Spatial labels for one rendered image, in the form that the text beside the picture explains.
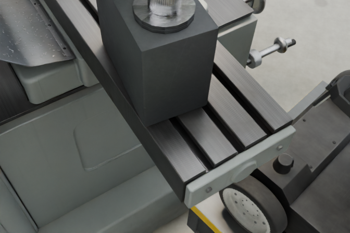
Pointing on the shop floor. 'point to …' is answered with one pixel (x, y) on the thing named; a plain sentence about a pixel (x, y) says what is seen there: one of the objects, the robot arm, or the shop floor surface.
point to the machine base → (124, 208)
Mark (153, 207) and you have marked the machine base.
